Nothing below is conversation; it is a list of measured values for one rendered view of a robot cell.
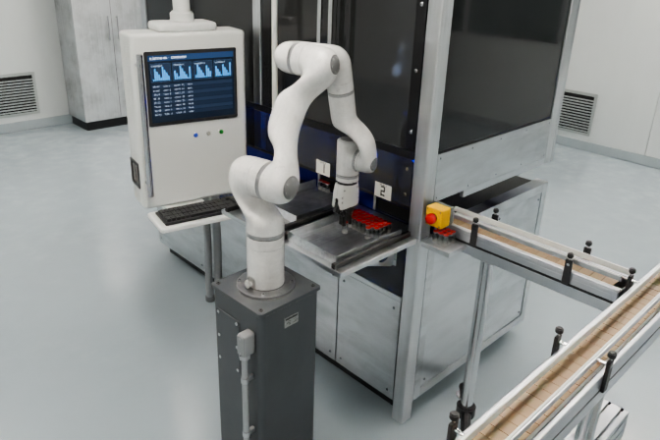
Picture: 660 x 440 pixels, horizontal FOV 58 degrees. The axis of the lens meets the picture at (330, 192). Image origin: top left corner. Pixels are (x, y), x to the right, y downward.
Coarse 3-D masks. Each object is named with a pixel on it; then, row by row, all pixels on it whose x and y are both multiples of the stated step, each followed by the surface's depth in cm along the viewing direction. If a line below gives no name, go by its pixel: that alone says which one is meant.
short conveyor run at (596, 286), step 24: (456, 216) 225; (480, 216) 224; (456, 240) 224; (480, 240) 216; (504, 240) 214; (528, 240) 214; (504, 264) 211; (528, 264) 204; (552, 264) 197; (576, 264) 198; (600, 264) 194; (552, 288) 199; (576, 288) 193; (600, 288) 187; (624, 288) 186
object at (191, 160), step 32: (128, 32) 237; (160, 32) 240; (192, 32) 246; (224, 32) 253; (128, 64) 241; (160, 64) 242; (192, 64) 250; (224, 64) 257; (128, 96) 250; (160, 96) 247; (192, 96) 254; (224, 96) 262; (160, 128) 252; (192, 128) 260; (224, 128) 268; (160, 160) 256; (192, 160) 265; (224, 160) 273; (160, 192) 261; (192, 192) 270; (224, 192) 279
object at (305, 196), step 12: (312, 180) 269; (300, 192) 263; (312, 192) 264; (324, 192) 264; (276, 204) 250; (288, 204) 250; (300, 204) 251; (312, 204) 251; (324, 204) 252; (288, 216) 236; (300, 216) 233
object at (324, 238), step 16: (320, 224) 230; (336, 224) 234; (304, 240) 212; (320, 240) 220; (336, 240) 221; (352, 240) 221; (368, 240) 222; (384, 240) 218; (320, 256) 208; (336, 256) 202
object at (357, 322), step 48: (528, 192) 277; (192, 240) 355; (240, 240) 316; (336, 288) 266; (432, 288) 241; (528, 288) 310; (336, 336) 275; (384, 336) 250; (432, 336) 253; (384, 384) 258; (432, 384) 265
